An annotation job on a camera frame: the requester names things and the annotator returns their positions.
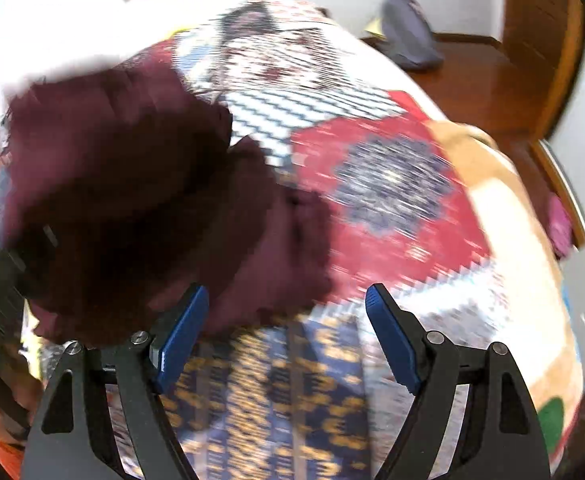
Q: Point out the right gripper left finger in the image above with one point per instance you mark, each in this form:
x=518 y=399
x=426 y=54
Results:
x=94 y=391

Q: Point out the maroon button shirt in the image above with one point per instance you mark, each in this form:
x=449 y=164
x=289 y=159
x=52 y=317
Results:
x=125 y=189

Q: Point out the patchwork patterned bedspread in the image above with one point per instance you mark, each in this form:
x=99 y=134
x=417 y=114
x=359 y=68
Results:
x=444 y=349

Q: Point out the wooden wardrobe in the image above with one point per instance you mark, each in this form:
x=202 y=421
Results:
x=547 y=38

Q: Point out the grey bag on floor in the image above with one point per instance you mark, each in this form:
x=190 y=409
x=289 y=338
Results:
x=406 y=36

